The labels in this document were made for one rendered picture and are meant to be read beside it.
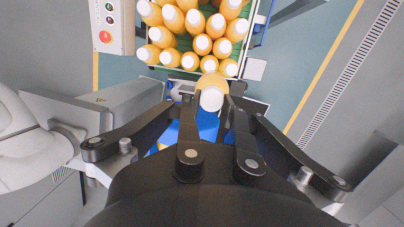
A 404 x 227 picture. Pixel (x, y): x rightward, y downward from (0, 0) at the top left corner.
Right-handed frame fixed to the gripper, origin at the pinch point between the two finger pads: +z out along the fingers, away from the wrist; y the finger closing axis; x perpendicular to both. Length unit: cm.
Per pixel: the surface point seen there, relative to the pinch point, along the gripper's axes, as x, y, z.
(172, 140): -18.4, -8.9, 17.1
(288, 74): 9, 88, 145
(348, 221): -193, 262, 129
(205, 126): -14.5, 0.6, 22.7
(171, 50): 7.9, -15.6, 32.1
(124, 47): 6.3, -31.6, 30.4
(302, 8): 29, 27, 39
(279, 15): 31, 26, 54
